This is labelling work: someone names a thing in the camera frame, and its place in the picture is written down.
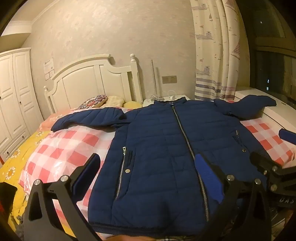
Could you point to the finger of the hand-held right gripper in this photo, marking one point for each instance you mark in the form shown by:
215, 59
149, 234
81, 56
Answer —
263, 162
286, 135

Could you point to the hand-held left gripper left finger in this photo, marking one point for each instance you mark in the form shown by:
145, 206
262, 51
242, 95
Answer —
92, 165

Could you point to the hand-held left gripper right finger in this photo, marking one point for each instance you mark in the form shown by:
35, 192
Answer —
208, 178

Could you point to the navy blue puffer jacket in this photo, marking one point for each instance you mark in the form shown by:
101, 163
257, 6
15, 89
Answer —
157, 143

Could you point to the floral patterned pillow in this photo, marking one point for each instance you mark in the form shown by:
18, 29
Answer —
92, 102

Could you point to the cream pillow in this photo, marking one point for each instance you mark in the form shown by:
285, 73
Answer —
114, 100

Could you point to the yellow pillow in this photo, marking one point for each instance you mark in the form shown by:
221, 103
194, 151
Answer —
131, 104

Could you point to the yellow floral bedsheet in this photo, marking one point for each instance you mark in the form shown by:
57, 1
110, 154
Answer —
13, 166

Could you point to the white nightstand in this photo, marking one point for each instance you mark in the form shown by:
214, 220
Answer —
148, 102

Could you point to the white wooden headboard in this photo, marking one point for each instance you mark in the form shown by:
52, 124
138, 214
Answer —
87, 78

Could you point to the dark window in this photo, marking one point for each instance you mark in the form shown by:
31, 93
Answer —
270, 46

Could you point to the white wardrobe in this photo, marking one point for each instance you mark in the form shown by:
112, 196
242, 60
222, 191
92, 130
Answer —
16, 99

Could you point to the grey lamp base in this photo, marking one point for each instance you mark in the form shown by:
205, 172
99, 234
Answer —
154, 81

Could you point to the printed striped curtain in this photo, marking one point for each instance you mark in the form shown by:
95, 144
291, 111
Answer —
212, 46

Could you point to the wall light switch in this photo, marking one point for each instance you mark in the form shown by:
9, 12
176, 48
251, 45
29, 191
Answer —
49, 76

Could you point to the beige wall socket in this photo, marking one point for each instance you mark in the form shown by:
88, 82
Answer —
169, 79

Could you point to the white wall notice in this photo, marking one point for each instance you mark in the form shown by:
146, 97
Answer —
49, 66

